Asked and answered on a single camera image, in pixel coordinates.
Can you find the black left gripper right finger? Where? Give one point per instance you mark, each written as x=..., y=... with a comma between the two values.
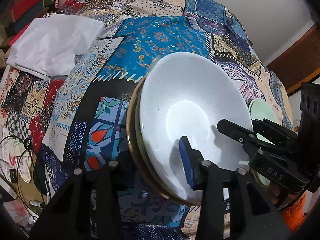
x=233, y=206

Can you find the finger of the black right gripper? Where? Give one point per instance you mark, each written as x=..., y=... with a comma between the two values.
x=236, y=132

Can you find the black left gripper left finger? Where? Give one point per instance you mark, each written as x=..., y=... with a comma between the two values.
x=86, y=206

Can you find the mint green bowl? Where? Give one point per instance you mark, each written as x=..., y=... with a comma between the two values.
x=260, y=110

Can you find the white bowl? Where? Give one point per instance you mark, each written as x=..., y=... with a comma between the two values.
x=188, y=67

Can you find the tan rimmed plate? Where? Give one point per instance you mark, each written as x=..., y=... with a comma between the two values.
x=140, y=152

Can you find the orange sleeve forearm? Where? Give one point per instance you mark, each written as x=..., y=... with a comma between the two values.
x=293, y=215

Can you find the right hand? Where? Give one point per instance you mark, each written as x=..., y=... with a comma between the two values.
x=280, y=198

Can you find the brown wooden door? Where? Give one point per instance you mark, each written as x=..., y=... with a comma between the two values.
x=300, y=62

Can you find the white folded cloth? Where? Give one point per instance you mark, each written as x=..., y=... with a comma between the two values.
x=47, y=48

